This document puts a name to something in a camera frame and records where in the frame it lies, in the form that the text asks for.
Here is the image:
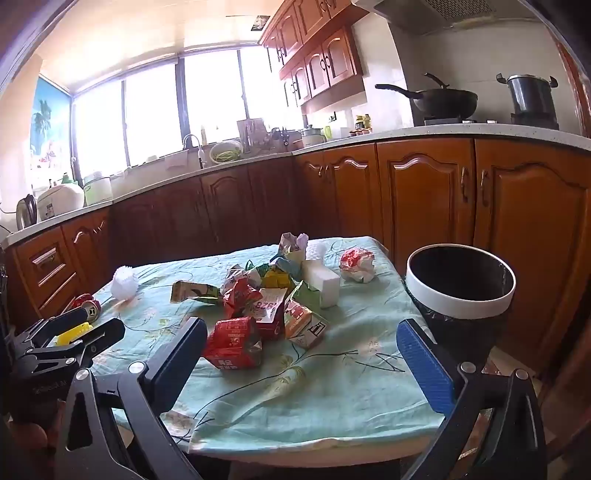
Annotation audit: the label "red patterned plastic sheet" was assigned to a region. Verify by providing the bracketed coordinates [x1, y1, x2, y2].
[556, 41, 591, 139]

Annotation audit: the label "yellow packet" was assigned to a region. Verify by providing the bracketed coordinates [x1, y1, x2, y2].
[54, 323, 94, 347]

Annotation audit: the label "crushed red drink carton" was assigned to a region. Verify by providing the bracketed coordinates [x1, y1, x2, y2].
[202, 318, 263, 370]

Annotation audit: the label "black bin with white rim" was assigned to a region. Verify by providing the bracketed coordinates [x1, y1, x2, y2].
[403, 244, 517, 365]

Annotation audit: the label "kitchen window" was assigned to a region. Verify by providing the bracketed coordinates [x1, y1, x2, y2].
[71, 44, 305, 178]

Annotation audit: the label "steel electric kettle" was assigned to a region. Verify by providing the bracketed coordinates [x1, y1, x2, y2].
[15, 194, 38, 230]

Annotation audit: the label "black gas stove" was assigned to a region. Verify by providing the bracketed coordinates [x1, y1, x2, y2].
[424, 111, 560, 131]

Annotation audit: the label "white rectangular box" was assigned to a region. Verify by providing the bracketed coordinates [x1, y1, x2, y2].
[301, 259, 341, 309]

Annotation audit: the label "chrome sink faucet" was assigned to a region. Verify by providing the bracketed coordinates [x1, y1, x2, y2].
[181, 134, 206, 169]

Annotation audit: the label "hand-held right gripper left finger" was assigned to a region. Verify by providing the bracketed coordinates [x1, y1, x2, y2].
[54, 316, 209, 480]

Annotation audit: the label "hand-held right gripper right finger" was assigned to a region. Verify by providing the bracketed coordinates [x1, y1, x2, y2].
[396, 318, 548, 480]

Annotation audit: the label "white lidded pot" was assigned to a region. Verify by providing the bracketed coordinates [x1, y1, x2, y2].
[300, 124, 324, 148]

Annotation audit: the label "range hood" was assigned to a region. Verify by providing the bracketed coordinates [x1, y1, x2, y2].
[353, 0, 546, 35]

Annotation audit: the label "red and white drink carton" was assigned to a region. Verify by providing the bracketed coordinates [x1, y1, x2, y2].
[252, 287, 289, 341]

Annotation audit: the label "crushed red drink can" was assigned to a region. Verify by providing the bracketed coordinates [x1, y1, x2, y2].
[69, 293, 102, 324]

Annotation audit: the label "light blue carton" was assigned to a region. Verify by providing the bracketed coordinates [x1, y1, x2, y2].
[270, 256, 303, 280]

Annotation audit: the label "wooden kitchen cabinets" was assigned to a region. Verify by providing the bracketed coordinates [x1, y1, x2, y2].
[259, 0, 370, 109]
[4, 138, 591, 370]

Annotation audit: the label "person's left hand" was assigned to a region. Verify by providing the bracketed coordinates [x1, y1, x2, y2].
[9, 406, 63, 462]

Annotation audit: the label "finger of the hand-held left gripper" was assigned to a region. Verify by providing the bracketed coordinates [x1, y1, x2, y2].
[28, 318, 126, 370]
[14, 305, 93, 347]

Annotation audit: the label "utensil holder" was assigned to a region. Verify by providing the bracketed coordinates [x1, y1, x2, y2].
[236, 117, 269, 148]

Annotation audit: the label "green drink carton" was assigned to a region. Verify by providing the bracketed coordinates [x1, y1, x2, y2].
[290, 279, 326, 315]

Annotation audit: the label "white rice cooker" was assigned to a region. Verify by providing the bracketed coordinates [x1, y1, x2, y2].
[36, 182, 86, 221]

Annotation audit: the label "wooden upper kitchen cabinets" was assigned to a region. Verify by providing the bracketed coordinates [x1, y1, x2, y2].
[259, 0, 370, 109]

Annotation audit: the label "speckled kitchen countertop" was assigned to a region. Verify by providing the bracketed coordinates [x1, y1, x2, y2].
[0, 122, 591, 247]

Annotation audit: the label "black wok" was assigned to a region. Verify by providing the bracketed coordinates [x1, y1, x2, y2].
[375, 72, 478, 120]

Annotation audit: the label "orange drink carton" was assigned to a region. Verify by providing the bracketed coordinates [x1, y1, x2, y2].
[284, 300, 329, 349]

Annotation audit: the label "wooden lower kitchen cabinets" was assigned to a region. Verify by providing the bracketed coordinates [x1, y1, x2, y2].
[4, 138, 591, 370]

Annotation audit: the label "crumpled white and purple carton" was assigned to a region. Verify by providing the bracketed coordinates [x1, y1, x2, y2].
[278, 232, 309, 261]

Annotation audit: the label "dark stock pot with lid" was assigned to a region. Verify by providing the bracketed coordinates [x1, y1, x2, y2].
[496, 72, 559, 116]

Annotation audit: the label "crumpled yellow carton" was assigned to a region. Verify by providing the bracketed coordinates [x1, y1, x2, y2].
[262, 268, 296, 296]

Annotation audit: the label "blue beach wall poster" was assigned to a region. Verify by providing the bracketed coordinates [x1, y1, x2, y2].
[30, 76, 72, 185]

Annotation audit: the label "crumpled red wrapper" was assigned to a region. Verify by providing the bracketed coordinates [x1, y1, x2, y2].
[222, 277, 263, 320]

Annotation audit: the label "white and green cooker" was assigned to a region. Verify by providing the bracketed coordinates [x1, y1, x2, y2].
[82, 171, 114, 206]

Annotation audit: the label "flattened green and white carton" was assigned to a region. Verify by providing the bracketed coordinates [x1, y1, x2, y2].
[170, 281, 222, 305]

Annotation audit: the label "crumpled red and white plastic bag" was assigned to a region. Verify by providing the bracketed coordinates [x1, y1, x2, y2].
[339, 247, 376, 283]

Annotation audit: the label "mint green floral tablecloth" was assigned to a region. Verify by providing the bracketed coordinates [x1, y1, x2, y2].
[90, 236, 446, 455]

